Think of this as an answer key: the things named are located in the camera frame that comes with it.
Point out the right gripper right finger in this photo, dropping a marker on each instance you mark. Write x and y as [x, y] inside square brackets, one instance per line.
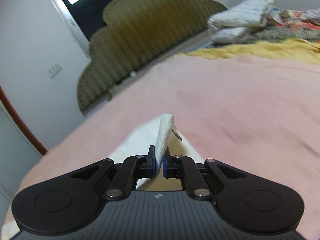
[172, 166]

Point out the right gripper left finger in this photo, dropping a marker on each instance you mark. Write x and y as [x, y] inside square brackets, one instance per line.
[147, 167]

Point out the cream white pants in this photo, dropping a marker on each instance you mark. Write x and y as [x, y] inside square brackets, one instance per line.
[162, 133]

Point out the pink bed blanket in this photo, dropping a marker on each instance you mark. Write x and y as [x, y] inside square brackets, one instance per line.
[259, 115]

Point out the frosted glass wardrobe door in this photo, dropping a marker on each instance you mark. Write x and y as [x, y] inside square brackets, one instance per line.
[18, 155]

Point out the olive green scalloped headboard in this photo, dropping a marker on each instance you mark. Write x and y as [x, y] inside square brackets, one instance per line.
[135, 33]

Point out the white folded pillow stack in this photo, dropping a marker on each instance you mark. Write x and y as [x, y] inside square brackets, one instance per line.
[231, 25]

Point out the yellow blanket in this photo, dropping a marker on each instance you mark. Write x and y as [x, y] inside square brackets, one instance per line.
[294, 49]

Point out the floral patterned quilt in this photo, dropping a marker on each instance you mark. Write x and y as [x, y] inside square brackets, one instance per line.
[284, 24]

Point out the wall switch plate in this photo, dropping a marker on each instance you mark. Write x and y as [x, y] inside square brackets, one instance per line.
[54, 70]

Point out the brown wooden wardrobe frame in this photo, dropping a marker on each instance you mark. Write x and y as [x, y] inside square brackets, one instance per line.
[21, 125]

